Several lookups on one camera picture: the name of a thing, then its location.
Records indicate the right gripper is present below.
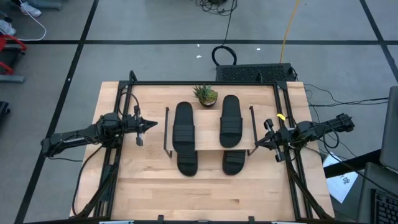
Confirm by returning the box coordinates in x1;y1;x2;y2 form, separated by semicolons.
254;118;295;163

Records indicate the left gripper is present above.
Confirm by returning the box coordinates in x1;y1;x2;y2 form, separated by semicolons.
124;105;159;147

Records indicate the black rubber slide sandal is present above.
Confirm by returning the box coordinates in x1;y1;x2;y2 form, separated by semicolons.
219;95;243;149
221;149;246;176
176;151;199;177
172;101;197;153

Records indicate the potted green succulent plant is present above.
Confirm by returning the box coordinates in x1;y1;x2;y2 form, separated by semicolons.
192;84;219;109

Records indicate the black perforated computer tower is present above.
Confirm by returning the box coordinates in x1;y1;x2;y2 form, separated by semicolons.
215;63;296;83

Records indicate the black desk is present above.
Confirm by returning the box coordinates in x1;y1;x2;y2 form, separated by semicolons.
323;148;382;179

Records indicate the white paper sheet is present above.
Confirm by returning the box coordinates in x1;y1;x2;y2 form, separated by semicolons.
323;154;359;204

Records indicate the grey laptop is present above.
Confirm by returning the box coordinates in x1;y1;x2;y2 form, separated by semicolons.
356;86;398;224

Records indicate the person's white shoe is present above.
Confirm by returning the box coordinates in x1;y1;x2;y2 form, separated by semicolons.
19;2;42;18
0;19;17;36

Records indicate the red metal cart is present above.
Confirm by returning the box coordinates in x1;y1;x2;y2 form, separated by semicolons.
0;33;28;83

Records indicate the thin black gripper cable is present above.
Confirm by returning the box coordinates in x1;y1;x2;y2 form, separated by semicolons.
119;91;141;119

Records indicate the wooden shelf with black frame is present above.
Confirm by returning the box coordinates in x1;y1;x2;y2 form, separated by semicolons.
164;105;259;159

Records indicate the black metal table frame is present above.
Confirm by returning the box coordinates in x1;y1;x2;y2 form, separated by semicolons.
71;70;335;224

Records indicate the long black arm cable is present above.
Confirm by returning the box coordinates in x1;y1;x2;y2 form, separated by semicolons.
71;144;104;217

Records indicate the black coiled cable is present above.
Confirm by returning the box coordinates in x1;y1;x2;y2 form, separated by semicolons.
211;0;239;67

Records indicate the yellow cable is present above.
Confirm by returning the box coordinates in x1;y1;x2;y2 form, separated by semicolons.
279;0;301;64

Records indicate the tangled black cable bundle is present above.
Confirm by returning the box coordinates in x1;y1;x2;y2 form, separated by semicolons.
195;0;239;17

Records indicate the white cable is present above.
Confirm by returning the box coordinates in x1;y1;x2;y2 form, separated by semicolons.
18;0;48;42

